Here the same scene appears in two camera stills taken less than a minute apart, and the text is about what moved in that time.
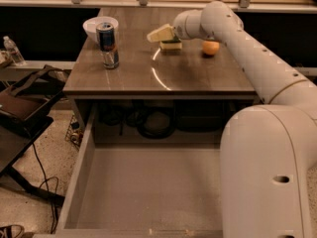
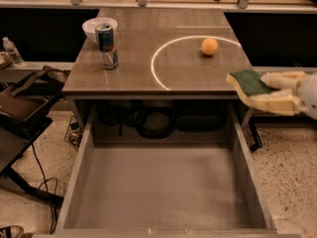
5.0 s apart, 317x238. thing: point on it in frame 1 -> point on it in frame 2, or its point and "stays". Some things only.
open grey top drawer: x=142 y=190 stays
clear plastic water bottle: x=12 y=48 stays
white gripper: x=179 y=27 -> x=309 y=93
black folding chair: x=25 y=108 stays
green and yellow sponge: x=174 y=44 -> x=249 y=84
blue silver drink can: x=105 y=37 stays
